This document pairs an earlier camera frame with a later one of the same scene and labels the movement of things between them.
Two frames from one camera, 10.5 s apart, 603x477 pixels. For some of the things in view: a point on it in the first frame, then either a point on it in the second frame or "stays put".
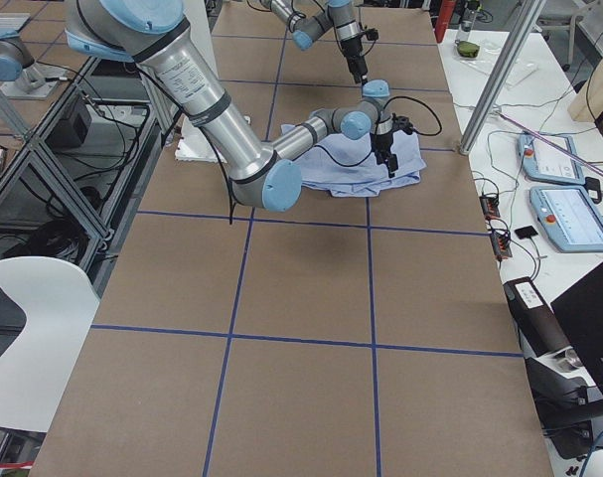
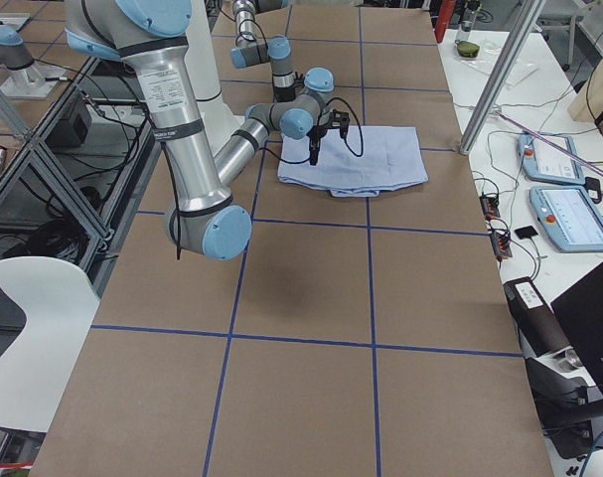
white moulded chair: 23,387 stays put
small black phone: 526,232 stays put
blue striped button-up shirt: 348,167 stays put
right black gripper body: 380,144 to 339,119
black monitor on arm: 589,311 stays put
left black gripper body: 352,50 to 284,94
